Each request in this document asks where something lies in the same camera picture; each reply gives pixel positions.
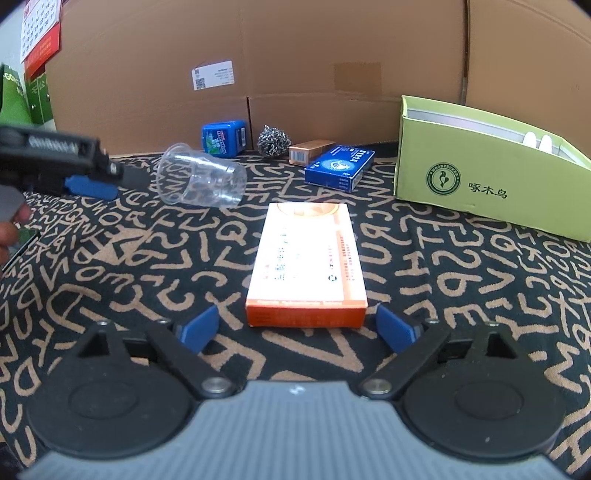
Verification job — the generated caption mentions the orange white medicine box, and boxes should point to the orange white medicine box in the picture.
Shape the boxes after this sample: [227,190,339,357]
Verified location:
[245,202,369,329]

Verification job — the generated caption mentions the lime green storage box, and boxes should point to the lime green storage box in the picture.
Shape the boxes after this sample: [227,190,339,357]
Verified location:
[394,96,590,242]

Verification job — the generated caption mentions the white pink work gloves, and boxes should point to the white pink work gloves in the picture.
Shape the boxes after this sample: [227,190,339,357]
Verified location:
[522,131,553,154]

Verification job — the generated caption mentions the person's left hand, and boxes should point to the person's left hand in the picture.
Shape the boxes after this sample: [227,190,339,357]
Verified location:
[0,203,31,266]

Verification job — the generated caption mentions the clear plastic cup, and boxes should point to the clear plastic cup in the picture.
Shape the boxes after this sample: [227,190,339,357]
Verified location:
[155,143,247,208]

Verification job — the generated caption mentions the green carton stack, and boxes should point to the green carton stack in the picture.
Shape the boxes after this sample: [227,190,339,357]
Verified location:
[0,64,56,130]

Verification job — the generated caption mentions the black tan letter-print blanket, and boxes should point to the black tan letter-print blanket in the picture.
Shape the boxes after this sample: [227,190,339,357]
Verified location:
[1,157,590,478]

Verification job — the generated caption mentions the blue gum tub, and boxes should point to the blue gum tub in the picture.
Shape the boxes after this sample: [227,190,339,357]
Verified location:
[201,120,247,158]

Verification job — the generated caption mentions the large brown cardboard box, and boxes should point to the large brown cardboard box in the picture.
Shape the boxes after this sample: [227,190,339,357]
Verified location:
[46,1,590,154]

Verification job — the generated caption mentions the white shipping label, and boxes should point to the white shipping label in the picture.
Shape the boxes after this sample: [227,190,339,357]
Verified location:
[191,60,235,91]

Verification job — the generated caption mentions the red white calendar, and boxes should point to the red white calendar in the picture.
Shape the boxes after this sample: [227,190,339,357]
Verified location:
[20,0,62,80]

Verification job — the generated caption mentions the steel wool scourer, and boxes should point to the steel wool scourer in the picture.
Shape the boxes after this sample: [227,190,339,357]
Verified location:
[256,125,291,158]

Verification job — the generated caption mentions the small brown carton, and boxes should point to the small brown carton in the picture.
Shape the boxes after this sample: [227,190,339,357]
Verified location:
[288,140,335,166]

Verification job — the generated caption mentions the blue flat box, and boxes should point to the blue flat box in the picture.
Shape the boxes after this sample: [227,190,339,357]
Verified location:
[304,145,375,193]

